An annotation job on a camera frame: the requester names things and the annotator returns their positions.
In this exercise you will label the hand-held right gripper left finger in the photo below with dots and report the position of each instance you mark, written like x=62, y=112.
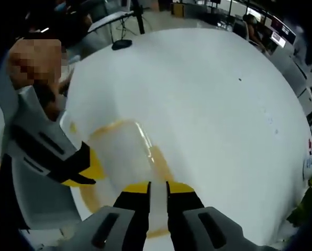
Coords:
x=124, y=225

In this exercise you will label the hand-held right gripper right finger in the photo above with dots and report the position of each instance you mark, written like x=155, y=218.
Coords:
x=195, y=227

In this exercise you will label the clear plastic bag with yellow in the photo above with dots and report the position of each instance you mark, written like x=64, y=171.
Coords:
x=124, y=146

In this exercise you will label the person's black clothed torso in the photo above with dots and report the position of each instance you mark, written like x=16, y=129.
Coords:
x=40, y=23

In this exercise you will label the black computer mouse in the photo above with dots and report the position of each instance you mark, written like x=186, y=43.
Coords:
x=122, y=44

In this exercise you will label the blue face mask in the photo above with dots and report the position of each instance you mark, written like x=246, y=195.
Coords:
x=59, y=5

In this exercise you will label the black stand pole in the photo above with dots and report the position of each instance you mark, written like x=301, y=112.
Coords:
x=139, y=18

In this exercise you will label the small bright computer monitor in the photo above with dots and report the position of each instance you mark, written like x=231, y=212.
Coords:
x=277, y=39

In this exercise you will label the large dark wall screen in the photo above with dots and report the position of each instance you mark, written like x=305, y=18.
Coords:
x=287, y=30

